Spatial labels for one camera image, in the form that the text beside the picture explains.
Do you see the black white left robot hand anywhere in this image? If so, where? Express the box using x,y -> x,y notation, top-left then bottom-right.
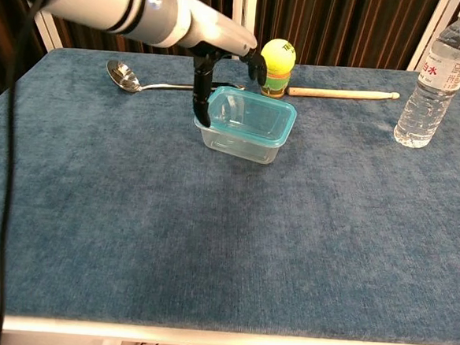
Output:
173,0 -> 273,132

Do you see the blue translucent plastic lid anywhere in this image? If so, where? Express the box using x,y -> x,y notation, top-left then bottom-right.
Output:
204,84 -> 299,149

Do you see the clear plastic food container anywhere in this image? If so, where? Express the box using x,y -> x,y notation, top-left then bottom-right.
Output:
191,113 -> 290,167

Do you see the yellow tennis ball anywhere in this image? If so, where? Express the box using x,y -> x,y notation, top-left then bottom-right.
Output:
259,37 -> 298,75

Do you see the stainless steel ladle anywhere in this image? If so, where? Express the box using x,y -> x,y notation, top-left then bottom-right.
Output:
104,59 -> 248,101

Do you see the dark brown pleated curtain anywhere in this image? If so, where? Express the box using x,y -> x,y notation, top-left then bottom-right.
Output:
0,0 -> 460,144

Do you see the wooden drumstick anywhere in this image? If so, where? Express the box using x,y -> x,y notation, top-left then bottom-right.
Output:
287,84 -> 402,105

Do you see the blue velvet table cloth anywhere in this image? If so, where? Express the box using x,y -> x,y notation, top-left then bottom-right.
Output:
0,42 -> 460,345

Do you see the clear plastic water bottle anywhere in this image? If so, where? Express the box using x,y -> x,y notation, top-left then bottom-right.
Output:
392,0 -> 460,152

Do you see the white frame post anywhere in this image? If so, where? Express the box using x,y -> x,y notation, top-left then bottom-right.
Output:
406,0 -> 460,75
228,0 -> 258,61
32,8 -> 67,51

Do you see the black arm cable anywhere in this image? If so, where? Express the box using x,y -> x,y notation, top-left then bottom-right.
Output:
0,0 -> 52,345

